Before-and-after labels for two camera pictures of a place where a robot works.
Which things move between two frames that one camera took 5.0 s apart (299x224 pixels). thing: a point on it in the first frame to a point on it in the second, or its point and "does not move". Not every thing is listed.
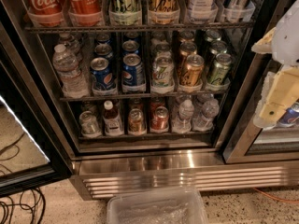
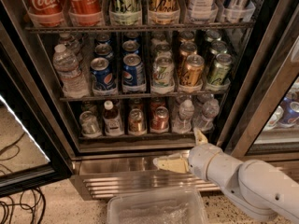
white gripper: [287, 37] to [201, 160]
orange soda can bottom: [136, 124] does not move
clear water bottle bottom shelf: [183, 123] does not move
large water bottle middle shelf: [73, 82] does not move
